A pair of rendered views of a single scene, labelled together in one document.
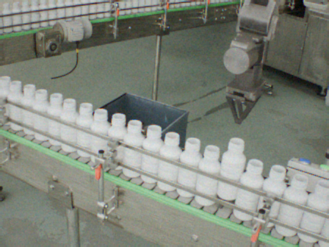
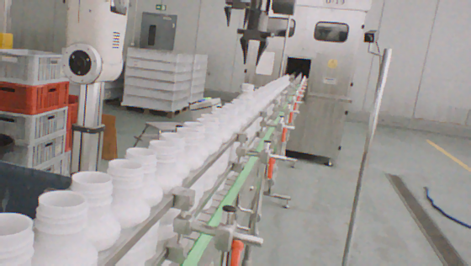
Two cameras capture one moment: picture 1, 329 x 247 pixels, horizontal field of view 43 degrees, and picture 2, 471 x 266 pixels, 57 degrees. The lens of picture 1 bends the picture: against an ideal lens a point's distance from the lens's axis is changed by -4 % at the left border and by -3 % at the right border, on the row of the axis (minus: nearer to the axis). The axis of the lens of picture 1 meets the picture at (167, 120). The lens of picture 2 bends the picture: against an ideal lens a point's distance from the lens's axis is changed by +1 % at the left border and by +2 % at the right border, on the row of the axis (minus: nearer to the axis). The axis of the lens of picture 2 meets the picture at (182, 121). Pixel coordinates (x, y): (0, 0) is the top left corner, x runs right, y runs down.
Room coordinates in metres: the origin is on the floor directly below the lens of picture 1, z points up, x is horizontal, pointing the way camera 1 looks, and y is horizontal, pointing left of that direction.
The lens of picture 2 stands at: (1.34, 1.03, 1.29)
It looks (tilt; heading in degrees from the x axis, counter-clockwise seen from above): 10 degrees down; 260
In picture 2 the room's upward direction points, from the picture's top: 7 degrees clockwise
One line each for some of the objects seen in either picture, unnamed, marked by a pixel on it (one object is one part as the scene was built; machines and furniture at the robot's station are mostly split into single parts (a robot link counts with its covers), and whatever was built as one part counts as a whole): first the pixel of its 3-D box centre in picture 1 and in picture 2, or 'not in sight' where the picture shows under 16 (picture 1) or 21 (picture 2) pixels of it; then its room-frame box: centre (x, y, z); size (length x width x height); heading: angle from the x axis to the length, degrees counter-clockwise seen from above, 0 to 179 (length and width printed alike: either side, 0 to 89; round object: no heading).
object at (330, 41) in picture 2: not in sight; (298, 77); (-1.32, -4.77, 1.05); 1.60 x 1.40 x 2.10; 64
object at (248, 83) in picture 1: (247, 75); (256, 24); (0.94, -0.17, 1.38); 0.10 x 0.07 x 0.07; 154
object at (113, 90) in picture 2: not in sight; (97, 75); (1.62, -7.83, 0.50); 1.23 x 1.05 x 1.00; 62
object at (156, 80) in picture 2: not in sight; (159, 81); (0.42, -7.13, 0.59); 1.24 x 1.03 x 1.17; 66
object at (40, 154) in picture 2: not in sight; (26, 147); (1.97, -2.48, 0.33); 0.61 x 0.41 x 0.22; 70
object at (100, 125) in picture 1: (100, 136); (214, 151); (1.11, 0.19, 1.08); 0.06 x 0.06 x 0.17
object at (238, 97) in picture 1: (242, 104); (254, 49); (0.94, -0.17, 1.31); 0.07 x 0.07 x 0.09; 64
